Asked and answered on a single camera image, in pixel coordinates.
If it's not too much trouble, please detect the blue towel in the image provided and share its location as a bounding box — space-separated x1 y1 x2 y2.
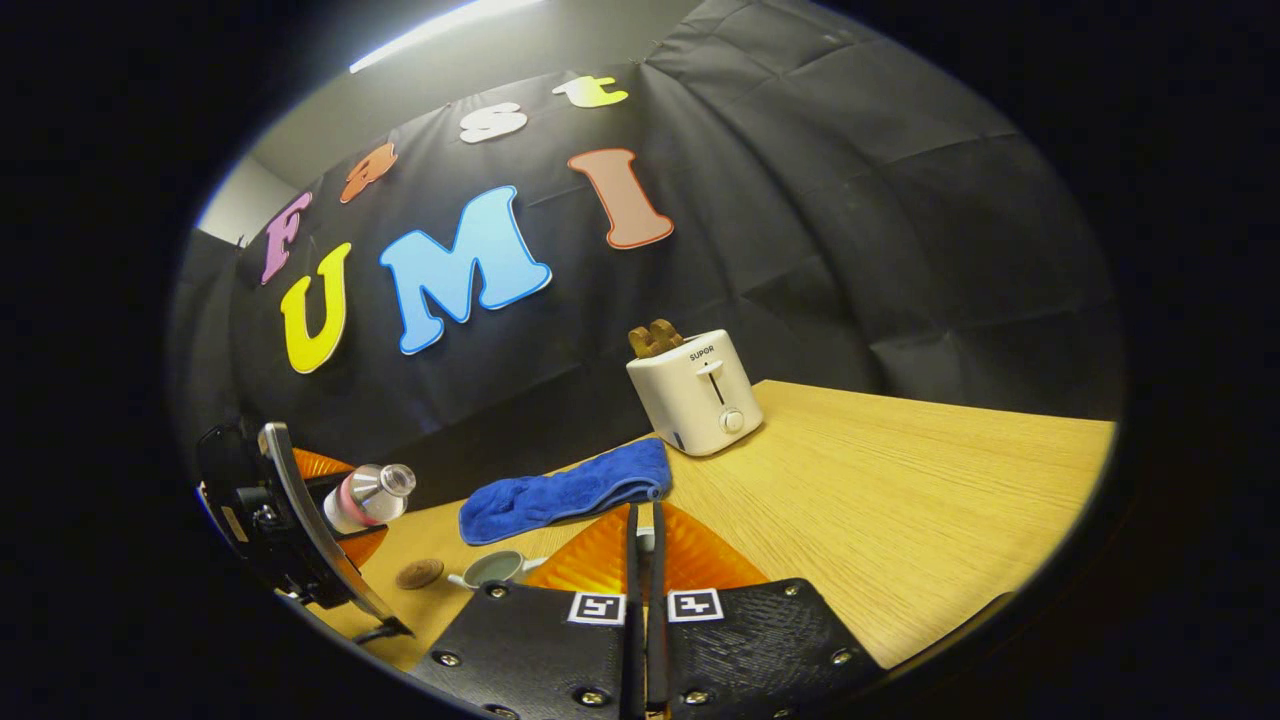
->
459 437 673 546

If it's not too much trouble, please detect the black backdrop cloth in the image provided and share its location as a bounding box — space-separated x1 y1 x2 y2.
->
165 0 1126 511

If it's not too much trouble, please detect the clear plastic water bottle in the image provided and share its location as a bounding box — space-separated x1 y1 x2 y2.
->
322 463 417 535

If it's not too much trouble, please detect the white toaster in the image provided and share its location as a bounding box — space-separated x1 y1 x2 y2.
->
626 329 764 458

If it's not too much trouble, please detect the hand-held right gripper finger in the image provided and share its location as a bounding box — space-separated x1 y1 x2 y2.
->
646 502 886 720
408 503 647 720

